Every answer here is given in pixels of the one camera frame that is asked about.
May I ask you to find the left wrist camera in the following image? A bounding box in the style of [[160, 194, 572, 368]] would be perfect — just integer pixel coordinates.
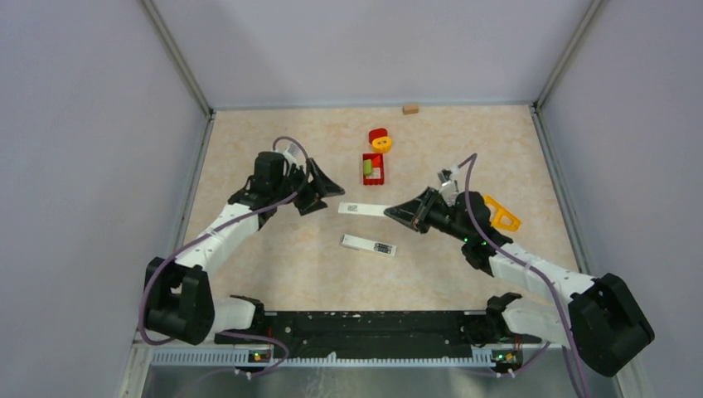
[[280, 146, 305, 174]]

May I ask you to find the yellow triangular toy frame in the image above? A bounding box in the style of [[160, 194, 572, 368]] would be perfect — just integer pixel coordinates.
[[484, 195, 521, 232]]

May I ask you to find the white rectangular stick device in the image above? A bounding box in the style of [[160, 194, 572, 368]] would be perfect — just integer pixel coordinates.
[[340, 234, 397, 257]]

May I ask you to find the red toy brick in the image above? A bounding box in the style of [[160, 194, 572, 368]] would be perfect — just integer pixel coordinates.
[[361, 153, 385, 186]]

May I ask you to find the green toy cylinder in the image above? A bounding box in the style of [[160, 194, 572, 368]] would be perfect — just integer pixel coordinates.
[[362, 159, 374, 177]]

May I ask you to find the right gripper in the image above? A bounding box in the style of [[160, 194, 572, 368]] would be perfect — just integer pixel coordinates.
[[385, 187, 471, 243]]

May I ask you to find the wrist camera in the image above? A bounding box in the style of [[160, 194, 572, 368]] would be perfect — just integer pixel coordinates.
[[280, 146, 305, 174], [437, 165, 459, 206]]

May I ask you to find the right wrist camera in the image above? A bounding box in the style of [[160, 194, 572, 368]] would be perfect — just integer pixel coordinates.
[[437, 165, 459, 206]]

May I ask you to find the red toy block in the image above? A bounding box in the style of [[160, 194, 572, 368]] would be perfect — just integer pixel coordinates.
[[368, 128, 388, 143]]

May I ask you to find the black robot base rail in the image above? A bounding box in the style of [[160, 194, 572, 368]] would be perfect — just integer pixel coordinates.
[[214, 311, 540, 360]]

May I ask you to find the small wooden block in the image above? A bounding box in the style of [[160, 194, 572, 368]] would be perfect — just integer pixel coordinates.
[[402, 103, 419, 115]]

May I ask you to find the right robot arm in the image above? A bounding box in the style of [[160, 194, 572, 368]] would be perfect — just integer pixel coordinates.
[[384, 187, 655, 377]]

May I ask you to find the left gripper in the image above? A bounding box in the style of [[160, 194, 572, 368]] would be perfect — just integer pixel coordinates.
[[273, 158, 344, 215]]

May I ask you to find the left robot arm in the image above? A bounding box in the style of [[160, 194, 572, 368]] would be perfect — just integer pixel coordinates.
[[138, 151, 345, 345]]

